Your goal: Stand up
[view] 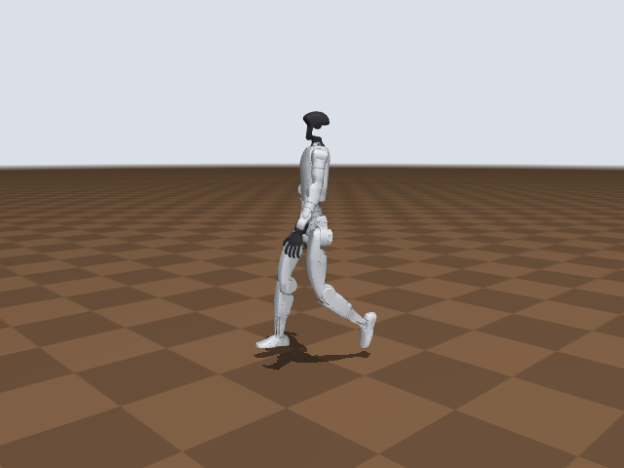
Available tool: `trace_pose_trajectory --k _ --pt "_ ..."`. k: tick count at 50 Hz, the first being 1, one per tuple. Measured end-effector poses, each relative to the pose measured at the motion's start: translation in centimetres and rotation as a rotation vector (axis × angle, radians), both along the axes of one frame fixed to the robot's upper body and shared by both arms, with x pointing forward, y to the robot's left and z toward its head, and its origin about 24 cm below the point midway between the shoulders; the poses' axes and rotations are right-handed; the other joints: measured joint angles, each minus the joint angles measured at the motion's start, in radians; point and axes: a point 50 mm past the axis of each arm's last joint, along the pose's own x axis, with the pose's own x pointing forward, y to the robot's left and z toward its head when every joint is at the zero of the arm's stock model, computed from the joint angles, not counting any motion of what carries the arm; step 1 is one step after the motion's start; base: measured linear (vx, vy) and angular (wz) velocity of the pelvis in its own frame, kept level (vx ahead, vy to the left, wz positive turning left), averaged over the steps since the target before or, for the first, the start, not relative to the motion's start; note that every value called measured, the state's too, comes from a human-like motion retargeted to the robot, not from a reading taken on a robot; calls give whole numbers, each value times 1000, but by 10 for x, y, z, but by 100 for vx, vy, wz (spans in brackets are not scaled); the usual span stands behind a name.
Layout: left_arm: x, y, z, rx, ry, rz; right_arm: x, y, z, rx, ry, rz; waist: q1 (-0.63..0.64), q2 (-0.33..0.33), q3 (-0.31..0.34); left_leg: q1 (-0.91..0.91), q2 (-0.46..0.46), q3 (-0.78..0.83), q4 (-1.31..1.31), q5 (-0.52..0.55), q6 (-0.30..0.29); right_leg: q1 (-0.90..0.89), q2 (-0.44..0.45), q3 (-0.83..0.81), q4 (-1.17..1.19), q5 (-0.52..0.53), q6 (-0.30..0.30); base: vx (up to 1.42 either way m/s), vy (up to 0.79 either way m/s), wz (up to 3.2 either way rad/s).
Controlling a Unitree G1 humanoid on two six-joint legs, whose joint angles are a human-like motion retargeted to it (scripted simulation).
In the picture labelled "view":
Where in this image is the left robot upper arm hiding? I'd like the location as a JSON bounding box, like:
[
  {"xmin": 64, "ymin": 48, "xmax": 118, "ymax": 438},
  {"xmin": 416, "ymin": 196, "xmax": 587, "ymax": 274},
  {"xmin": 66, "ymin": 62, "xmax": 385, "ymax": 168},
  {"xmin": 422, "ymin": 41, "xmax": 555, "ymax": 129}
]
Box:
[{"xmin": 305, "ymin": 148, "xmax": 328, "ymax": 197}]

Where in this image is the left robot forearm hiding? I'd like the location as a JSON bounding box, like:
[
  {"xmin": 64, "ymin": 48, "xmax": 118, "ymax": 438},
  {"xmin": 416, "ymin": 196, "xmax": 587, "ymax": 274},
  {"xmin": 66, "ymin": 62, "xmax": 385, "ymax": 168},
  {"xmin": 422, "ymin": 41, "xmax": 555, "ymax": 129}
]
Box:
[{"xmin": 296, "ymin": 184, "xmax": 321, "ymax": 230}]

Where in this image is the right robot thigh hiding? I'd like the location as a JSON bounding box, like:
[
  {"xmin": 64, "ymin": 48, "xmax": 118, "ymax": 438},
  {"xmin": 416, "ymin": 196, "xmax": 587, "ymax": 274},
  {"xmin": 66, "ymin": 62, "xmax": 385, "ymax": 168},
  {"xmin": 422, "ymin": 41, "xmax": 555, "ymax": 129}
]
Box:
[{"xmin": 278, "ymin": 230, "xmax": 309, "ymax": 294}]

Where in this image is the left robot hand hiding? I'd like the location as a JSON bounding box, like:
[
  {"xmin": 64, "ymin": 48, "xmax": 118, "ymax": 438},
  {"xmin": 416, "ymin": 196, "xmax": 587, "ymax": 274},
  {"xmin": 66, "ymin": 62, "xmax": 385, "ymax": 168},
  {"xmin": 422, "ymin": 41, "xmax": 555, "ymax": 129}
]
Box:
[{"xmin": 283, "ymin": 223, "xmax": 308, "ymax": 258}]

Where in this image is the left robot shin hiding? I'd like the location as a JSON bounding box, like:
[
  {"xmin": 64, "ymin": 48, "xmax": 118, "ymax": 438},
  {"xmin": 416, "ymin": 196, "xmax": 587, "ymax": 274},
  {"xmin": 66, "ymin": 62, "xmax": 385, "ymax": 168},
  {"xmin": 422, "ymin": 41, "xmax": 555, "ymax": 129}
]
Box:
[{"xmin": 318, "ymin": 287, "xmax": 368, "ymax": 329}]

